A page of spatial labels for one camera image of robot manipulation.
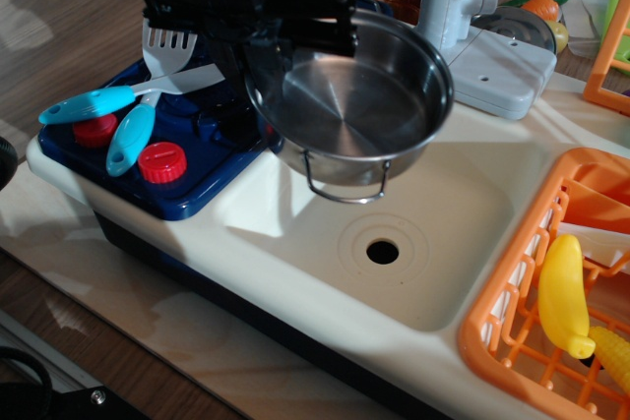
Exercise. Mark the orange basket upper right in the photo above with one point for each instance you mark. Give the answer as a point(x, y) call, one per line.
point(613, 54)

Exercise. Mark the white toy knife blue handle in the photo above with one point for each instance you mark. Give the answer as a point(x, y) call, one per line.
point(97, 103)

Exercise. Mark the yellow toy banana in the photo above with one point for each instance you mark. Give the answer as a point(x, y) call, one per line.
point(562, 305)

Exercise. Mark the red stove knob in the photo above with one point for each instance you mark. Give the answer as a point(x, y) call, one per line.
point(95, 133)
point(162, 162)

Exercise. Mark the cream toy sink unit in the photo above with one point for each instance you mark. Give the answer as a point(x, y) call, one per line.
point(385, 286)

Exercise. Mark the red stove knob left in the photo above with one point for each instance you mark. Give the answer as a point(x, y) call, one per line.
point(95, 133)

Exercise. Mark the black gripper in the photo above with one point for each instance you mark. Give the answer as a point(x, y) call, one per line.
point(269, 30)

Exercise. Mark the white slotted spatula blue handle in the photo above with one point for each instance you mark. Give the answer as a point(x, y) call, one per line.
point(165, 52)

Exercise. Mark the dark blue toy stove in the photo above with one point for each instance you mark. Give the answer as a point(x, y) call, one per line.
point(216, 129)

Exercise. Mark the grey toy faucet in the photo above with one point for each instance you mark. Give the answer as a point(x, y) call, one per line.
point(491, 72)

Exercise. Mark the white plate in rack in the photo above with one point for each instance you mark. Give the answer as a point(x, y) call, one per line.
point(601, 246)

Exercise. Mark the stainless steel pan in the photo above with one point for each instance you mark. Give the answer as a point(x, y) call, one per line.
point(350, 124)

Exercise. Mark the yellow toy corn cob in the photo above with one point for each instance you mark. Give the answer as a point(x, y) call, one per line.
point(612, 351)

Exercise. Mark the yellow toy fruit piece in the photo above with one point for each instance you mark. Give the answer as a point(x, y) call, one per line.
point(561, 35)

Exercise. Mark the red stove knob right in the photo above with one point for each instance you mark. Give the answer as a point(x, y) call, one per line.
point(162, 162)

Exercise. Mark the steel pot lid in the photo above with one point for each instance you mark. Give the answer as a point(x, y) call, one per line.
point(518, 24)

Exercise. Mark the orange toy carrot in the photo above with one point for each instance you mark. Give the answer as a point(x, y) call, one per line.
point(547, 10)

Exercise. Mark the orange dish rack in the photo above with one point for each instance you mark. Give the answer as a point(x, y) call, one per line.
point(501, 340)

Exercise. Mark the black round object left edge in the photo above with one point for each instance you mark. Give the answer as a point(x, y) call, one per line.
point(8, 162)

